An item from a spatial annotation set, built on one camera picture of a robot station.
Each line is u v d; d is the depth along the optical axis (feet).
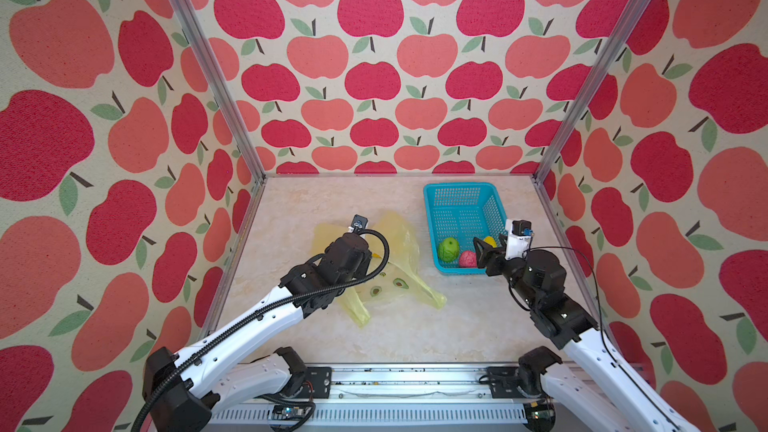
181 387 1.26
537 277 1.80
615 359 1.56
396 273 2.57
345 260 1.80
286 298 1.57
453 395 2.41
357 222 2.11
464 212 3.65
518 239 2.06
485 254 2.16
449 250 3.05
